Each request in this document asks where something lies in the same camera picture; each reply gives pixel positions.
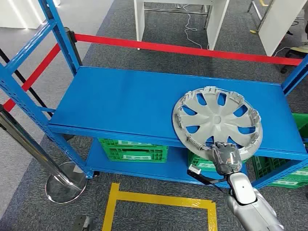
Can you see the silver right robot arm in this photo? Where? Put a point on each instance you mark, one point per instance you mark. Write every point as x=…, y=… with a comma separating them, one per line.
x=243, y=191

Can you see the short red barrier belt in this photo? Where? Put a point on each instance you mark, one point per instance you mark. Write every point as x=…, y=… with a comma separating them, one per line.
x=35, y=75

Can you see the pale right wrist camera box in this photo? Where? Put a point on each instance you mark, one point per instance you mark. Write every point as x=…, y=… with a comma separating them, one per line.
x=194, y=169

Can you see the green plastic crate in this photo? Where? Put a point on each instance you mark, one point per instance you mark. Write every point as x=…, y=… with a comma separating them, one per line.
x=264, y=167
x=201, y=164
x=132, y=153

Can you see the long red barrier belt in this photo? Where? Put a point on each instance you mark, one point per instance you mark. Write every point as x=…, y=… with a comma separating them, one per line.
x=168, y=48

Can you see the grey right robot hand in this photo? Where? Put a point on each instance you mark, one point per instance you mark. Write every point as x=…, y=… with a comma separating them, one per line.
x=227, y=159

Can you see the white desk with metal frame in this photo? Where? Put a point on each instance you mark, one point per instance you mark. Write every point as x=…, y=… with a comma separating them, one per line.
x=215, y=22

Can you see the office chair with black base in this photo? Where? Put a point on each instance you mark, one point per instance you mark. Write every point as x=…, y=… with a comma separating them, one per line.
x=297, y=51

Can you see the black stanchion post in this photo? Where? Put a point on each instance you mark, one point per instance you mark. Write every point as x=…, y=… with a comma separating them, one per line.
x=74, y=44

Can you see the chrome stanchion post with base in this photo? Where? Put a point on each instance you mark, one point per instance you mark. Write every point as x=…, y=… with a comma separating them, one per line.
x=65, y=188

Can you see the grey plastic wheel cover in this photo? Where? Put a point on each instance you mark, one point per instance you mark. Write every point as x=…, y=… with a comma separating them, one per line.
x=217, y=119

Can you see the white desk side panel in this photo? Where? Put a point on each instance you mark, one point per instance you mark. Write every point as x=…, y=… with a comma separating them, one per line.
x=276, y=22

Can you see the blue metal shelf rack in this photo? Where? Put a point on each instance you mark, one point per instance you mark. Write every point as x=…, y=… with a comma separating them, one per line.
x=120, y=102

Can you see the dark grey robot foot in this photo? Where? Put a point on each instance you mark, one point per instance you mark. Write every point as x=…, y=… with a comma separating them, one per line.
x=81, y=223

